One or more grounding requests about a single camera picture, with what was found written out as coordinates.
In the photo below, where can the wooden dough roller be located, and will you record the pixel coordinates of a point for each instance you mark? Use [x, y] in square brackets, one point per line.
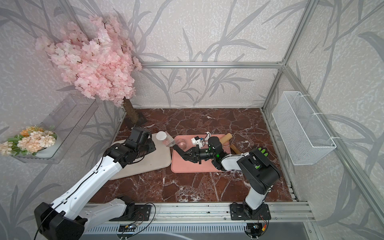
[228, 141]

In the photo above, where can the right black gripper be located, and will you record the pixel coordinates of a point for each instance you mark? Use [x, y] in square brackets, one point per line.
[193, 159]

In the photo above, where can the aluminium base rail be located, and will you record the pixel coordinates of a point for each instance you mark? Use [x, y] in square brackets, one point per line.
[184, 212]

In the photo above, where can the metal ring cutter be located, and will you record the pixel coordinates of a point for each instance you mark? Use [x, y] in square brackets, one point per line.
[182, 144]

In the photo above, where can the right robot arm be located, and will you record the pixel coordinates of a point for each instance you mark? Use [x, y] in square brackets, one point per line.
[261, 173]

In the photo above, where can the white dough piece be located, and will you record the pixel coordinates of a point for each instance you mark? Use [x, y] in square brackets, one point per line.
[161, 136]

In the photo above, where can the beige rectangular tray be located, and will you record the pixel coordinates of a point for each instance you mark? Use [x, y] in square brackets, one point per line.
[159, 159]

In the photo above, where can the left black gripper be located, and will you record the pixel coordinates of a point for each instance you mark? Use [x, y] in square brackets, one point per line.
[151, 143]

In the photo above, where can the clear acrylic wall shelf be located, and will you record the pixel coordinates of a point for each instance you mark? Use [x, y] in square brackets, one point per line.
[67, 121]

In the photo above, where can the white wire mesh basket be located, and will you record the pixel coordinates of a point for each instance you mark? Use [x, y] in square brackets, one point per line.
[304, 135]

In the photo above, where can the pink cherry blossom tree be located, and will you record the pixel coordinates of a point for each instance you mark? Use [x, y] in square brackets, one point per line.
[102, 67]

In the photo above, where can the pink rectangular tray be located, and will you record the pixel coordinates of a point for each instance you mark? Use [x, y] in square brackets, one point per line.
[181, 166]

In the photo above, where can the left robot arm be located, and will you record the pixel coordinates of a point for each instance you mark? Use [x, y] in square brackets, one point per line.
[66, 219]

